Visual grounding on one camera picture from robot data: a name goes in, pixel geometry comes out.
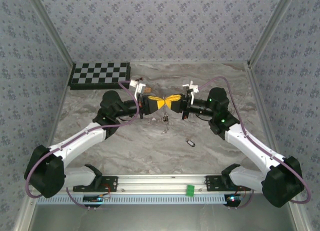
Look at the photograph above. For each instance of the key with white-label tag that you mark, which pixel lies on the key with white-label tag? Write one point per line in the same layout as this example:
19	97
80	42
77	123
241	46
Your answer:
191	143

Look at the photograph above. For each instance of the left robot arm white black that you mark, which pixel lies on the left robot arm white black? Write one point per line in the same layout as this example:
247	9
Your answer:
45	176

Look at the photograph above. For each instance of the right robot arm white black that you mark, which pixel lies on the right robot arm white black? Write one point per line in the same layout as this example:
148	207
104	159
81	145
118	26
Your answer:
282	188

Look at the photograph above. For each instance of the black grey checkerboard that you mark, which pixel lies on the black grey checkerboard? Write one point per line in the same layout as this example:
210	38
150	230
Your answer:
100	74

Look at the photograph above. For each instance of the green block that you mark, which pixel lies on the green block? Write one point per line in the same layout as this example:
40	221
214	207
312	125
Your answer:
190	190

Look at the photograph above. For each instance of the left circuit board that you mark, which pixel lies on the left circuit board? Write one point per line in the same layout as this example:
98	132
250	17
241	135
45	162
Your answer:
93	199

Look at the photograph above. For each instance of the circuit board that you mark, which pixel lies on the circuit board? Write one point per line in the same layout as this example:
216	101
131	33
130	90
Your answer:
234	198
93	199

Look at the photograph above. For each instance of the right circuit board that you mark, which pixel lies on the right circuit board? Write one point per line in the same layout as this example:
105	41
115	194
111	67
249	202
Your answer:
234	198

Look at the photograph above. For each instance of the grey metal sheet panel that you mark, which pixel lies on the grey metal sheet panel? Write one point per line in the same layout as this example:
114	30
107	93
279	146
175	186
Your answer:
160	218

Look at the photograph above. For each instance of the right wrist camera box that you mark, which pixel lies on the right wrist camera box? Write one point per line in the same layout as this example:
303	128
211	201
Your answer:
192	89

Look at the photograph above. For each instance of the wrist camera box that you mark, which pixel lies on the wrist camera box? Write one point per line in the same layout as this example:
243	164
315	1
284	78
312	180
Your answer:
140	87
192	89

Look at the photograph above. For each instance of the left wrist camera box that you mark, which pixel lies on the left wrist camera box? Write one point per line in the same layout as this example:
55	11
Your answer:
140	87

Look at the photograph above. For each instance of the aluminium side rail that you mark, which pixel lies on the aluminium side rail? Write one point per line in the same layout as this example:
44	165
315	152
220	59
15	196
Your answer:
62	103
261	103

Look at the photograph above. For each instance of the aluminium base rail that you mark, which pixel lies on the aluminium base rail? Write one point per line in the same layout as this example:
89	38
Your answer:
155	183

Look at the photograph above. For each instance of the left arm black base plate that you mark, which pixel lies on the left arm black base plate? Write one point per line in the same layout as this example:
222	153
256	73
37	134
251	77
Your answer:
110	184

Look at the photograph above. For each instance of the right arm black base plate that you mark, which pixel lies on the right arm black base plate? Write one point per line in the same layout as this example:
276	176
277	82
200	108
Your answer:
212	184

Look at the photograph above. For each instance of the aluminium frame post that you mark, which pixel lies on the aluminium frame post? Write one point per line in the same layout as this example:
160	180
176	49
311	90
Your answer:
270	28
51	28

